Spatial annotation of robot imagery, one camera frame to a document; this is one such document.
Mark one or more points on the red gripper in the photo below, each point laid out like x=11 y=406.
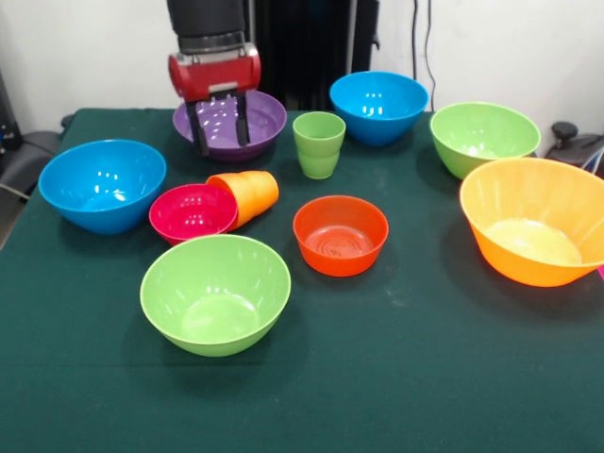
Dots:
x=217 y=75

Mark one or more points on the orange plastic cup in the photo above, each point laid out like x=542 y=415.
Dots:
x=255 y=193

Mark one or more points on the pink plastic bowl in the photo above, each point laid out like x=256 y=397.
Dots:
x=189 y=212

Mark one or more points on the green plastic cup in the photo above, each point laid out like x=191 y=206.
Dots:
x=318 y=156

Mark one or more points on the blue plastic bowl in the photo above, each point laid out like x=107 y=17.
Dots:
x=101 y=189
x=377 y=108

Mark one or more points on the red-orange plastic bowl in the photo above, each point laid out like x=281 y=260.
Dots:
x=340 y=259

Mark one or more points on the large orange plastic bowl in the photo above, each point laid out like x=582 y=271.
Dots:
x=533 y=226

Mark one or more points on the purple plastic bowl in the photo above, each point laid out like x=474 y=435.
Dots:
x=264 y=127

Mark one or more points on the green plastic bowl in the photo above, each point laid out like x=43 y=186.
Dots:
x=483 y=134
x=214 y=302

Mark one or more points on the dark grey chair base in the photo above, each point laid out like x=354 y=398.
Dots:
x=28 y=156
x=573 y=146

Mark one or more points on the dark green table cloth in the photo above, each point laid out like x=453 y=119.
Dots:
x=302 y=406

